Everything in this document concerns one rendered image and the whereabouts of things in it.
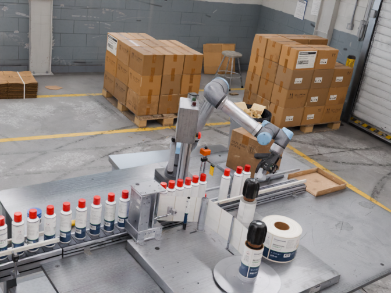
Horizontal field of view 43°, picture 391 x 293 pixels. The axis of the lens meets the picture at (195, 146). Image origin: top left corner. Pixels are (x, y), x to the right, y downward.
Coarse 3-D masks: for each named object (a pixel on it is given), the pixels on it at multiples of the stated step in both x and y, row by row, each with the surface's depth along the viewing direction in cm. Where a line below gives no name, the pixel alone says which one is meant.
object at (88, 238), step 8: (280, 184) 320; (304, 184) 325; (272, 192) 308; (216, 200) 290; (88, 232) 244; (104, 232) 245; (112, 232) 246; (120, 232) 247; (72, 240) 236; (80, 240) 237; (88, 240) 238
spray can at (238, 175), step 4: (240, 168) 286; (236, 172) 287; (240, 172) 287; (236, 176) 287; (240, 176) 287; (236, 180) 288; (240, 180) 288; (232, 184) 291; (236, 184) 289; (240, 184) 290; (232, 188) 291; (236, 188) 290; (232, 192) 291; (236, 192) 291; (232, 196) 292; (236, 200) 293
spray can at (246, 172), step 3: (246, 165) 290; (249, 165) 291; (246, 168) 290; (249, 168) 290; (243, 171) 291; (246, 171) 291; (249, 171) 292; (243, 174) 291; (246, 174) 290; (249, 174) 291; (243, 177) 291; (246, 177) 291; (249, 177) 292; (243, 180) 292; (243, 183) 293; (240, 189) 295; (240, 192) 295
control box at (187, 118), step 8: (184, 104) 254; (184, 112) 250; (192, 112) 250; (184, 120) 251; (192, 120) 251; (176, 128) 256; (184, 128) 253; (192, 128) 253; (176, 136) 255; (184, 136) 255; (192, 136) 255
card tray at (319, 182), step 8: (312, 168) 353; (288, 176) 340; (296, 176) 345; (304, 176) 347; (312, 176) 349; (320, 176) 351; (328, 176) 349; (312, 184) 337; (320, 184) 339; (328, 184) 341; (336, 184) 343; (344, 184) 337; (312, 192) 326; (320, 192) 323; (328, 192) 329
